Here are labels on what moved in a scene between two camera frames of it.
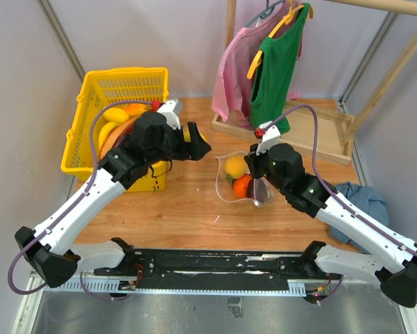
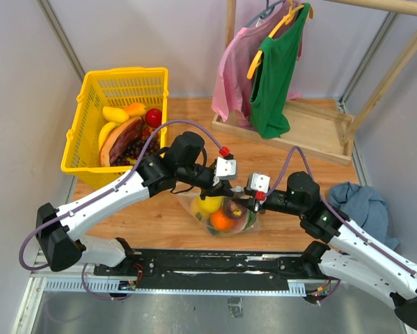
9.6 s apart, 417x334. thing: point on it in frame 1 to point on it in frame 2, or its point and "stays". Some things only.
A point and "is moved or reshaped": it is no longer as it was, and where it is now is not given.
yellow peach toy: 235,166 to 195,207
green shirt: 274,72 stays
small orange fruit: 240,186 to 219,221
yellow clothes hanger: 287,19 stays
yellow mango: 116,114 stays
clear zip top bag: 235,181 is moved or reshaped
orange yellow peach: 135,109 stays
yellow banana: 104,131 stays
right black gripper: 253,159 to 250,203
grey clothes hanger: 266,12 stays
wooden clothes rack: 319,126 stays
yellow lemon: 186,135 to 211,203
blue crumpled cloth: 367,201 stays
